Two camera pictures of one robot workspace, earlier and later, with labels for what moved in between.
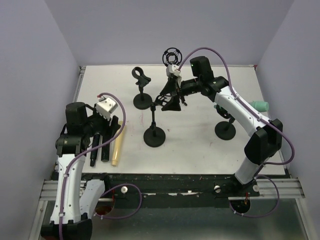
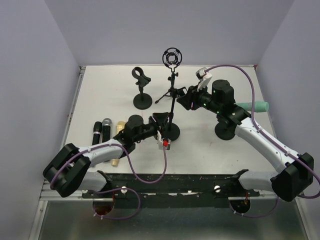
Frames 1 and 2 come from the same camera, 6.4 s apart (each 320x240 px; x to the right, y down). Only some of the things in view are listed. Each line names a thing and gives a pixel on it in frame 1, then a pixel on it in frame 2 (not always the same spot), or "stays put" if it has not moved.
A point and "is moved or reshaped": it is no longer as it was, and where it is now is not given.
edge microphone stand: x=154 y=136 is moved or reshaped
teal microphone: x=259 y=105 stays put
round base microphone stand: x=141 y=101 stays put
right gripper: x=173 y=103 → x=186 y=100
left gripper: x=107 y=130 → x=160 y=118
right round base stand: x=225 y=130 stays put
